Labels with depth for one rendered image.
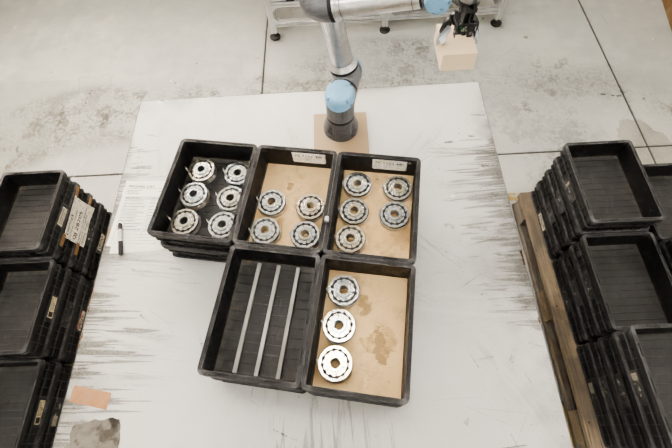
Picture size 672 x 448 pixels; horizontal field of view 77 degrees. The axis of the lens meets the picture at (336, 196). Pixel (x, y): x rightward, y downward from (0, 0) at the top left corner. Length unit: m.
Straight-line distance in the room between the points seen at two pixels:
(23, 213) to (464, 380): 2.06
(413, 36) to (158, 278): 2.48
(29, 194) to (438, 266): 1.94
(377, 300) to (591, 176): 1.25
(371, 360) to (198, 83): 2.43
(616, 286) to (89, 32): 3.89
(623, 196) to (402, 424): 1.40
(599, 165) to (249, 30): 2.56
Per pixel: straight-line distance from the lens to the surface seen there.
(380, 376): 1.37
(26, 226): 2.43
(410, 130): 1.90
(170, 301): 1.69
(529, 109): 3.07
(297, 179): 1.61
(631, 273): 2.24
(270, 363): 1.40
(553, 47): 3.54
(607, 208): 2.20
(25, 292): 2.42
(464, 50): 1.62
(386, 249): 1.47
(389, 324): 1.39
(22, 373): 2.43
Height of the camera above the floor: 2.19
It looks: 61 degrees down
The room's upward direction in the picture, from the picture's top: 6 degrees counter-clockwise
